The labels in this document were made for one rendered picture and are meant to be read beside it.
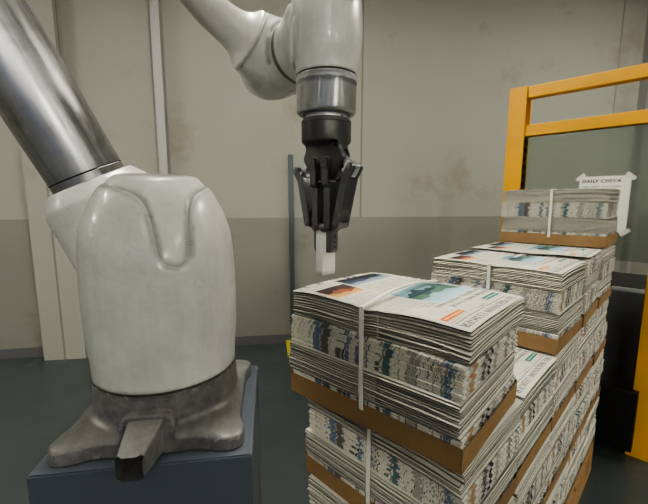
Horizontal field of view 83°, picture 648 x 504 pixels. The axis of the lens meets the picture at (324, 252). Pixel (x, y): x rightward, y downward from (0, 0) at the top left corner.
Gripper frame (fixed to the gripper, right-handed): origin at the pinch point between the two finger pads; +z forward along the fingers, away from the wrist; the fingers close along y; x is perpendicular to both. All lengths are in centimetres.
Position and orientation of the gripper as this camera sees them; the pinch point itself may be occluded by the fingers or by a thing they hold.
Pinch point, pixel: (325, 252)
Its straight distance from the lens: 57.8
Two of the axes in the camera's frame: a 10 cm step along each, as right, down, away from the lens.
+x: -7.0, 0.9, -7.0
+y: -7.1, -1.0, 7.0
